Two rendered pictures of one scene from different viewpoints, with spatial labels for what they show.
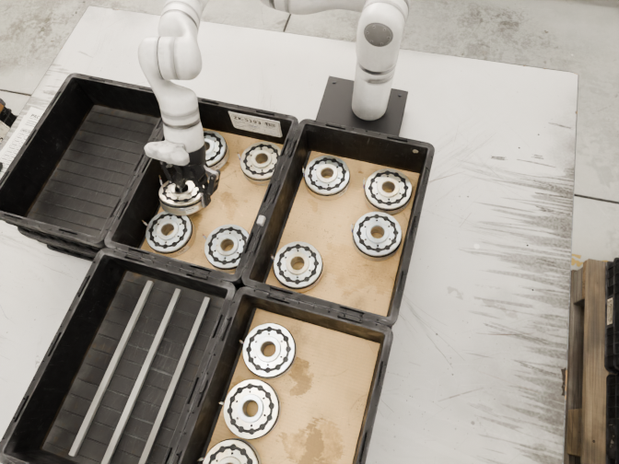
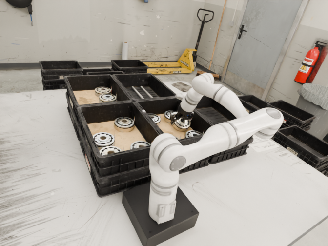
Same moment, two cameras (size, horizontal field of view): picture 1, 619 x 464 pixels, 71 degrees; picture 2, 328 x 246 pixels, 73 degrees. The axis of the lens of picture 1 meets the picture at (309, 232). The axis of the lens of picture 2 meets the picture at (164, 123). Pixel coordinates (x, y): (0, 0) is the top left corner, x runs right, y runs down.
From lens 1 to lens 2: 1.22 m
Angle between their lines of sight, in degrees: 72
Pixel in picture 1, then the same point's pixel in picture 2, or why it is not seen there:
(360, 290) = (97, 129)
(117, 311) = not seen: hidden behind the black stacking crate
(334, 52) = not seen: outside the picture
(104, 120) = not seen: hidden behind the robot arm
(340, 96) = (180, 205)
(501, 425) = (20, 143)
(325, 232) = (124, 138)
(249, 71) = (248, 212)
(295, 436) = (92, 101)
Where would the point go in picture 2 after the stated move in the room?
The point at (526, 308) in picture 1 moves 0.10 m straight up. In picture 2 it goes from (15, 180) to (10, 162)
